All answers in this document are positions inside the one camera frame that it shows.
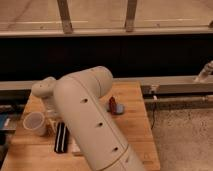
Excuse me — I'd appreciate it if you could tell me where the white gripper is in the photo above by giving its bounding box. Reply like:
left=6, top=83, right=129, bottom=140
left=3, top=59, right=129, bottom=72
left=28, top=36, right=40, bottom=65
left=43, top=99, right=59, bottom=134

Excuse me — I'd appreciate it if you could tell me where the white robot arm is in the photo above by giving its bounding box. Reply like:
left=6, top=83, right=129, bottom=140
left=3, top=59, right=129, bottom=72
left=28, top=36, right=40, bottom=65
left=31, top=66, right=145, bottom=171

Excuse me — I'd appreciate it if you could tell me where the white plastic bottle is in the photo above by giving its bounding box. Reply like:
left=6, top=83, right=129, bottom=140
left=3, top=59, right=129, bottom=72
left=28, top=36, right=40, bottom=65
left=71, top=138, right=82, bottom=156

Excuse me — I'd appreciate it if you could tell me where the red and blue toy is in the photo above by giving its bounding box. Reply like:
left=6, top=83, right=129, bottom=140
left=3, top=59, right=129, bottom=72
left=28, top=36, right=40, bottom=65
left=106, top=97, right=124, bottom=115

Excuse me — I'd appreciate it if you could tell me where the grey hose on right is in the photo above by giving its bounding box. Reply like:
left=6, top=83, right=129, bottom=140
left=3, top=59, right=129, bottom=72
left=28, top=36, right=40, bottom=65
left=195, top=60, right=213, bottom=83

